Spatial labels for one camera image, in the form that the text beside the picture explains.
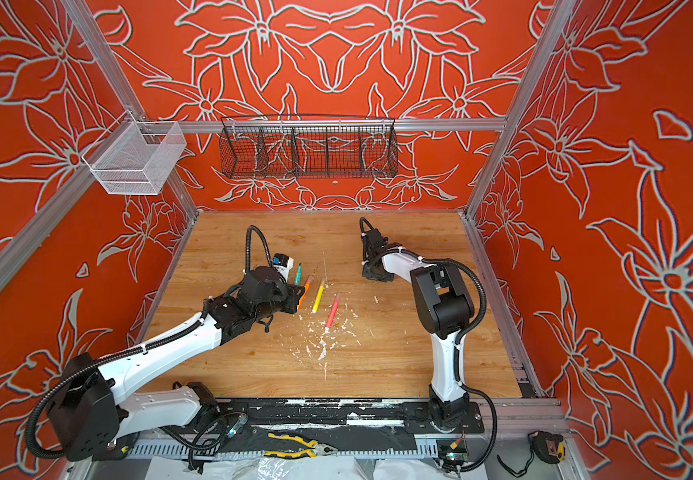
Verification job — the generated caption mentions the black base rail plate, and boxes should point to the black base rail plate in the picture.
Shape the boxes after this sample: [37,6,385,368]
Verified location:
[218,397,485,434]

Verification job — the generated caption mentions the black wire basket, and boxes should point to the black wire basket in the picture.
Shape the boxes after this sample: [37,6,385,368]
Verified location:
[218,115,399,180]

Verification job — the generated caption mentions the yellow highlighter pen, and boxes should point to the yellow highlighter pen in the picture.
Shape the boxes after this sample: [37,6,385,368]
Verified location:
[312,278,326,314]

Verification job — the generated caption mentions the right tape measure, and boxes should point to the right tape measure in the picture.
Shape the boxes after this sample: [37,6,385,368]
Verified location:
[528,431,566,464]

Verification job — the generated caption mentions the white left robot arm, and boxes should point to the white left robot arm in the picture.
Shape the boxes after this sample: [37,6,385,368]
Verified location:
[24,225,304,461]

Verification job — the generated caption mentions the pink highlighter pen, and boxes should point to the pink highlighter pen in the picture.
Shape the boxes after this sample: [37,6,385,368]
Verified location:
[326,293,342,333]

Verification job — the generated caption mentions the orange highlighter pen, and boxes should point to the orange highlighter pen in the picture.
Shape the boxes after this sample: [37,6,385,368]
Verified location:
[298,275,314,309]

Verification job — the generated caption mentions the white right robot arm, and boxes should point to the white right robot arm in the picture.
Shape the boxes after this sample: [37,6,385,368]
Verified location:
[358,217,498,475]

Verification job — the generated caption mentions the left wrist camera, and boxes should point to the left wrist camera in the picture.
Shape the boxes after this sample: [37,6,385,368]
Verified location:
[272,253,294,282]

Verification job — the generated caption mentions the white mesh basket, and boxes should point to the white mesh basket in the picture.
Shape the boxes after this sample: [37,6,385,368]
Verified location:
[82,121,186,196]

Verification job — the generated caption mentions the yellow handled pliers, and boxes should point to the yellow handled pliers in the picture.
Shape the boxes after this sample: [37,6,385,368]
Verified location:
[264,433,340,460]

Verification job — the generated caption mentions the grey cable duct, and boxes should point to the grey cable duct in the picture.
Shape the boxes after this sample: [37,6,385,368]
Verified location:
[123,436,443,461]

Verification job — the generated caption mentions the green highlighter pen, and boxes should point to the green highlighter pen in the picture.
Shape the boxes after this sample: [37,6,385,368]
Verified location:
[294,264,302,285]

